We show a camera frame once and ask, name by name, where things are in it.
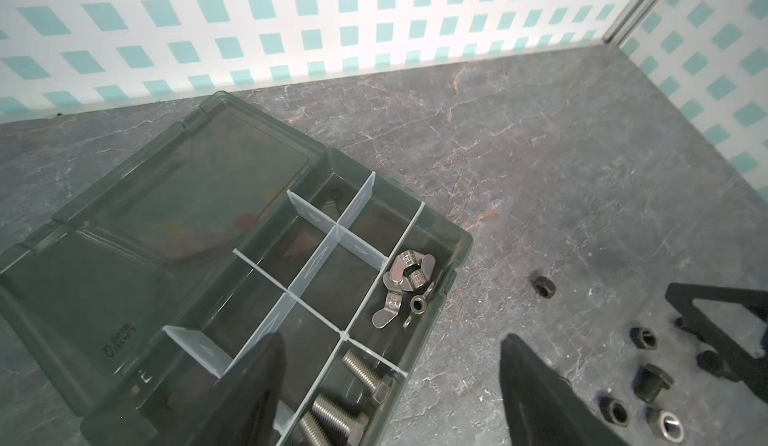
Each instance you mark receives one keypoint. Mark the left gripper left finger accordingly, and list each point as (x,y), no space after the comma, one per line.
(242,406)

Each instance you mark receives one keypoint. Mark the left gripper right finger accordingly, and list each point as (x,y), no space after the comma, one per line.
(540,408)

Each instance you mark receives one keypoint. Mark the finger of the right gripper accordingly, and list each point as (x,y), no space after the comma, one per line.
(752,371)

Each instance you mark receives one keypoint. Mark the silver hex bolt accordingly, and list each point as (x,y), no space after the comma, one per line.
(378,386)
(351,427)
(312,430)

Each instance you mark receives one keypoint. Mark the silver wing nut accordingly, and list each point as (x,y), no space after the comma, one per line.
(417,306)
(410,272)

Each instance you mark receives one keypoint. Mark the black socket screw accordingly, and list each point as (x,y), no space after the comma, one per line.
(614,411)

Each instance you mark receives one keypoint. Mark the silver hex nut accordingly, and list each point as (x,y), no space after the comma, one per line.
(665,425)

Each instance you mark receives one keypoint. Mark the black bolt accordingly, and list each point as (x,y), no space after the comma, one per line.
(650,381)

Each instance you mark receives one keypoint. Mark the black hex nut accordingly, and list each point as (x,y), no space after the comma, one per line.
(643,338)
(544,287)

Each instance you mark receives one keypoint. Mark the grey plastic organizer box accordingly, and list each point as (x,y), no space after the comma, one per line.
(140,294)

